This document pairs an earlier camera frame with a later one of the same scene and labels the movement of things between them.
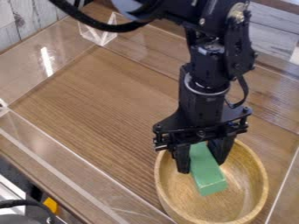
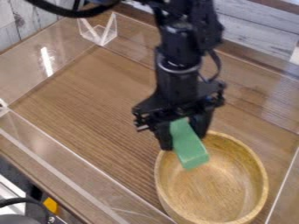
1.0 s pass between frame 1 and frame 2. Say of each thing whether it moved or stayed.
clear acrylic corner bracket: stayed
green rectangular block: moved
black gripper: moved
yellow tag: stayed
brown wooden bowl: stayed
